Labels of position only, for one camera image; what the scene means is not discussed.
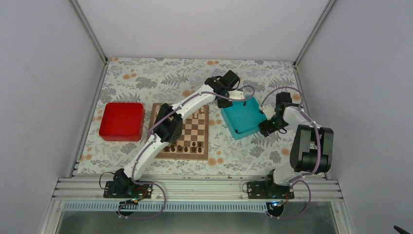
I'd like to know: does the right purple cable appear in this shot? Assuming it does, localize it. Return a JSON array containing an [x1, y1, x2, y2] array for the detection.
[[260, 86, 322, 219]]

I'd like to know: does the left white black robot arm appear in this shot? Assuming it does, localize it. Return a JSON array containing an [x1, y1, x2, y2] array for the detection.
[[104, 70, 240, 198]]

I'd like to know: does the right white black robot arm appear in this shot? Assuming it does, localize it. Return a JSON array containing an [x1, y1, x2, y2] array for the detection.
[[258, 92, 334, 199]]

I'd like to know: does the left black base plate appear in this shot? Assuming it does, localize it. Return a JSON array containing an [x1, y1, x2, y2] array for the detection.
[[103, 181, 153, 200]]

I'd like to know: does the wooden chess board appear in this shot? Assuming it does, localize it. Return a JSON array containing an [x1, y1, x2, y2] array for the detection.
[[156, 105, 209, 161]]

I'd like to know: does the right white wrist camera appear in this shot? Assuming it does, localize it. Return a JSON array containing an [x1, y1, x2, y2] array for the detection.
[[261, 105, 276, 120]]

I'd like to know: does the aluminium rail frame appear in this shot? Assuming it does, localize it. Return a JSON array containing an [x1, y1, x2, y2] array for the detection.
[[52, 176, 343, 202]]

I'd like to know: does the purple cable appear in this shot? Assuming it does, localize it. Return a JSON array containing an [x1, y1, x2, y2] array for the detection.
[[260, 86, 322, 219], [117, 85, 256, 219]]

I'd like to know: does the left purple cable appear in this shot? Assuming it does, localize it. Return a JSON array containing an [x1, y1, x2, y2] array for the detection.
[[117, 85, 256, 219]]

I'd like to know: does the teal plastic tray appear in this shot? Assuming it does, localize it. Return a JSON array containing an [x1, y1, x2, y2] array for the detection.
[[221, 97, 266, 140]]

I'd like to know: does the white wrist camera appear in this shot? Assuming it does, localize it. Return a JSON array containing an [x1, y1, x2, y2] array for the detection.
[[228, 90, 245, 100], [261, 105, 276, 120]]

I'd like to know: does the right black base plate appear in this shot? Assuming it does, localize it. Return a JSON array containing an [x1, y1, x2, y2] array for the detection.
[[246, 181, 295, 199]]

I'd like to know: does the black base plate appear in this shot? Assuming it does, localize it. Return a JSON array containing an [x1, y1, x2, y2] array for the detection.
[[246, 181, 295, 199], [103, 181, 153, 200]]

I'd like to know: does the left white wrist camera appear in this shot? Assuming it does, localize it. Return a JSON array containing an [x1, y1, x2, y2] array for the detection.
[[228, 90, 245, 100]]

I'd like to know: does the red plastic tray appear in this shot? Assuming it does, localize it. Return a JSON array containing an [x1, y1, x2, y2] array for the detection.
[[99, 102, 145, 142]]

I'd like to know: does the floral patterned table mat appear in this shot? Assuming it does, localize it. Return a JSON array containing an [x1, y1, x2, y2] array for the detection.
[[77, 58, 300, 176]]

